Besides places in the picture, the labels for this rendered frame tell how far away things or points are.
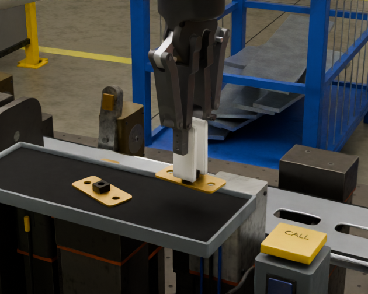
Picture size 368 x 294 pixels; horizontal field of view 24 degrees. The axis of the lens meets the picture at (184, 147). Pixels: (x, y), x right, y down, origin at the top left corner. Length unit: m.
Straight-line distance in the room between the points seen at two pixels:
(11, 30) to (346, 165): 3.85
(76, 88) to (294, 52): 1.57
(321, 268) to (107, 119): 0.75
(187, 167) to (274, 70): 2.60
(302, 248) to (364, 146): 3.25
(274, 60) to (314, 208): 2.33
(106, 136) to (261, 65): 2.05
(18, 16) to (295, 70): 2.13
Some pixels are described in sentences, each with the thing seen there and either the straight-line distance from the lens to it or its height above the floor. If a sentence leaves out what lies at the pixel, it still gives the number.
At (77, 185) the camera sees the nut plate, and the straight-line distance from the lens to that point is 1.10.
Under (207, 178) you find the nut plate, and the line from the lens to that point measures 1.03.
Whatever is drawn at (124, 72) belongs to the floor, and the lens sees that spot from 5.19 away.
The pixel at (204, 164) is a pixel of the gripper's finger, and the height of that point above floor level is 1.22.
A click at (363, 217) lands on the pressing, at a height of 1.00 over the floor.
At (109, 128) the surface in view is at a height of 1.03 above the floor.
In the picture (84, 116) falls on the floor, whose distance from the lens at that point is 4.51.
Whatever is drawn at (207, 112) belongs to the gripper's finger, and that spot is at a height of 1.28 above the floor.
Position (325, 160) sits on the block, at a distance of 1.50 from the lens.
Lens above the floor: 1.64
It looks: 24 degrees down
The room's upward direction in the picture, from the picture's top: straight up
